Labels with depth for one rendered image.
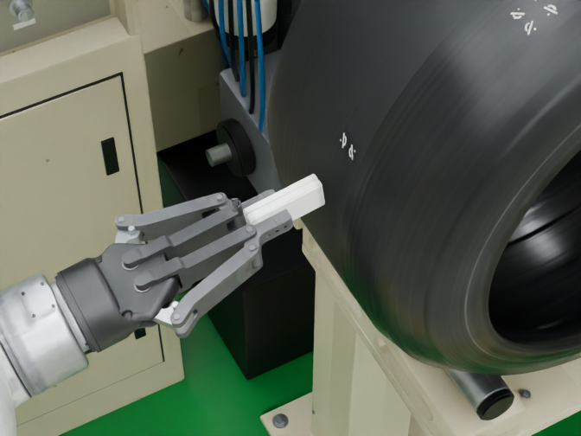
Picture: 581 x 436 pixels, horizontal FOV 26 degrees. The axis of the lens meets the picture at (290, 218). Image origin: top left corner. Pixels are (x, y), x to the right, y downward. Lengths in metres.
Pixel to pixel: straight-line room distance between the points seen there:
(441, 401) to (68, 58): 0.68
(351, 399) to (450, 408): 0.65
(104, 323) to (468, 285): 0.31
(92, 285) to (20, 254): 0.92
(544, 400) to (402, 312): 0.41
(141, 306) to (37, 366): 0.10
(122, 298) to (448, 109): 0.31
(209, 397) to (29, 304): 1.40
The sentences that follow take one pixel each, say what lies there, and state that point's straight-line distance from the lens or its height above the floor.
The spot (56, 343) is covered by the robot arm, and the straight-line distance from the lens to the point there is 1.02.
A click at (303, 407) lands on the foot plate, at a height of 0.01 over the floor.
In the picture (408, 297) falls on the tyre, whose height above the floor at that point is 1.17.
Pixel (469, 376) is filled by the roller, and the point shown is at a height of 0.92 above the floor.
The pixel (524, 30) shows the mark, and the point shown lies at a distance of 0.99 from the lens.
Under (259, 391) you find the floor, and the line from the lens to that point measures 2.41.
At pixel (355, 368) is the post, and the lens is 1.97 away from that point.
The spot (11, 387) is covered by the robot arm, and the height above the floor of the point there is 1.21.
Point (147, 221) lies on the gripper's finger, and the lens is 1.08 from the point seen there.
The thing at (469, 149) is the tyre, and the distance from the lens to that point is 1.00.
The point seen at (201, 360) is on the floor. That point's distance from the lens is 2.46.
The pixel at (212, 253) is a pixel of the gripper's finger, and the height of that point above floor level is 1.24.
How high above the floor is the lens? 2.08
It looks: 52 degrees down
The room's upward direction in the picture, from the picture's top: straight up
